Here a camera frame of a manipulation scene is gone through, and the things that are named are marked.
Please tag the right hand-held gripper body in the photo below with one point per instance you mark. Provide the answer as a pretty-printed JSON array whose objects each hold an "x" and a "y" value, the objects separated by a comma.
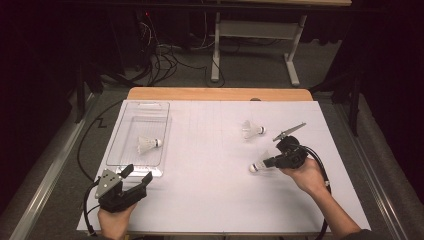
[{"x": 293, "y": 155}]

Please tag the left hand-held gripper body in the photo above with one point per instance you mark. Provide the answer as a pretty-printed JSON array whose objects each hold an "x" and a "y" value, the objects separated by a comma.
[{"x": 120, "y": 201}]

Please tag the white metal desk frame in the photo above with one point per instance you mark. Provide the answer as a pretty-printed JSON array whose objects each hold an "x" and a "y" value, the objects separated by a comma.
[{"x": 256, "y": 30}]

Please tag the white feather shuttlecock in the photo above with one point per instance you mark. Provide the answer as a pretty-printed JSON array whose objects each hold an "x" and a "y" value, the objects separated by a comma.
[
  {"x": 252, "y": 129},
  {"x": 254, "y": 167},
  {"x": 146, "y": 144}
]

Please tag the wooden table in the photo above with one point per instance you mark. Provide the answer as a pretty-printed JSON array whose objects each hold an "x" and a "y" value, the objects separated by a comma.
[{"x": 216, "y": 94}]

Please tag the aluminium floor rail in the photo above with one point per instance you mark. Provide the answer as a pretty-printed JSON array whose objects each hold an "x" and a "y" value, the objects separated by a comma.
[
  {"x": 50, "y": 173},
  {"x": 373, "y": 180}
]

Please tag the clear plastic container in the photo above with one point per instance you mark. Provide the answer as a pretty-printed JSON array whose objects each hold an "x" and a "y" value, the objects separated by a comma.
[{"x": 143, "y": 121}]

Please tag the person's left hand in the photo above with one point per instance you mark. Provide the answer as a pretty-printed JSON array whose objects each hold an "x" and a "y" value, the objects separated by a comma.
[{"x": 115, "y": 225}]

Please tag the dark sleeve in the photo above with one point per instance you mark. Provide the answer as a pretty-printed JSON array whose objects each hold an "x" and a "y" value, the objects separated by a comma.
[{"x": 361, "y": 236}]

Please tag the black metal stand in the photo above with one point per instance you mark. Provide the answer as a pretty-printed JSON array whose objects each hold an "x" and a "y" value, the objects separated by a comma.
[
  {"x": 80, "y": 96},
  {"x": 354, "y": 110}
]

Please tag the person's right hand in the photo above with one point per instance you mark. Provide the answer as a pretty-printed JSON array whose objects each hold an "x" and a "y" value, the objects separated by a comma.
[{"x": 308, "y": 178}]

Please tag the white table sheet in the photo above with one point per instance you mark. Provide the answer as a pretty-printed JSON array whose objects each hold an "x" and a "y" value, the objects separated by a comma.
[{"x": 206, "y": 193}]

